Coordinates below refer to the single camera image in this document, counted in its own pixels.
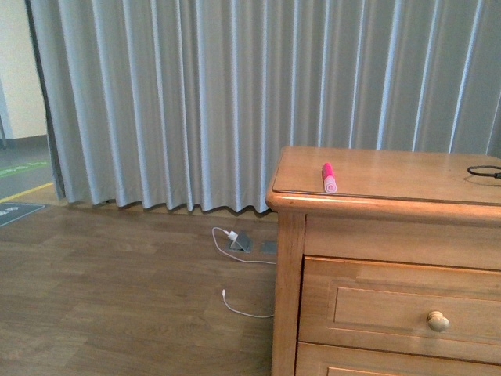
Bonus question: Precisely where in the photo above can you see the pink marker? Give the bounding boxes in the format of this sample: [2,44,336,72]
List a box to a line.
[322,163,337,194]

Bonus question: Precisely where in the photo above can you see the wooden drawer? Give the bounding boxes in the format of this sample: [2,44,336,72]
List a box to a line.
[299,257,500,364]
[295,342,500,375]

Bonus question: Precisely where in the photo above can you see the round wooden drawer knob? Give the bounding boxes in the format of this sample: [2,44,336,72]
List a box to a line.
[426,310,450,333]

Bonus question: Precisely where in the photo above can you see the white charger plug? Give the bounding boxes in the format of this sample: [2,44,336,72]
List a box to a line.
[225,231,238,241]

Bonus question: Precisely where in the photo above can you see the open grey floor socket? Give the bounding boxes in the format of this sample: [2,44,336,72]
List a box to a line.
[225,232,252,253]

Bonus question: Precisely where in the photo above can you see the closed grey floor socket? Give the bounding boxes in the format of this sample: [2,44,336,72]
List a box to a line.
[261,241,277,255]

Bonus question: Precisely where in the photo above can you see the grey pleated curtain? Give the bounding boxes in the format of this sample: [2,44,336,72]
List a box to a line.
[26,1,500,212]

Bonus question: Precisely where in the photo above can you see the wooden nightstand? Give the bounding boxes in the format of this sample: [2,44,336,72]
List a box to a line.
[266,146,500,375]

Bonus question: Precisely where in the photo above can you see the dark floor sign mat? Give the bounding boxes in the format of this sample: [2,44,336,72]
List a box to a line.
[0,202,45,227]

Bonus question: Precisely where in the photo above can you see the green floor sticker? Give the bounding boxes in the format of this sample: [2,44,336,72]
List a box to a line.
[0,161,49,179]

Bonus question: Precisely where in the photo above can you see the white charging cable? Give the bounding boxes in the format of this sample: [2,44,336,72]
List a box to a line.
[211,226,277,319]

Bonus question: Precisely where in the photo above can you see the black cable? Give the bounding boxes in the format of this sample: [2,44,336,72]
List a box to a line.
[467,164,501,181]

